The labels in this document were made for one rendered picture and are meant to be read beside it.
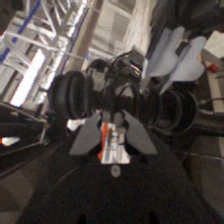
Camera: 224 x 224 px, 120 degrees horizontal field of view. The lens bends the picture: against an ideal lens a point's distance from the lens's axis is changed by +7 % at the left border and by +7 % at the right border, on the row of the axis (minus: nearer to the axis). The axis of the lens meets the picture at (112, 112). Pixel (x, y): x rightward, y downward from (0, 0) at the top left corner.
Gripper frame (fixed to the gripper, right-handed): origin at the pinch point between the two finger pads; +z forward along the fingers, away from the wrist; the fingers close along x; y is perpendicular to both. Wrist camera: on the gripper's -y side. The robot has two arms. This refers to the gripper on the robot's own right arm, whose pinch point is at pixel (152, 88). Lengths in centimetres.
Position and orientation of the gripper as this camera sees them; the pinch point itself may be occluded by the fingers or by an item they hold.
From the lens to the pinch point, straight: 19.2
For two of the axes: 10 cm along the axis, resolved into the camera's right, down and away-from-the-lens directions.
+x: 9.8, 0.5, 2.1
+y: 1.3, 6.4, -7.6
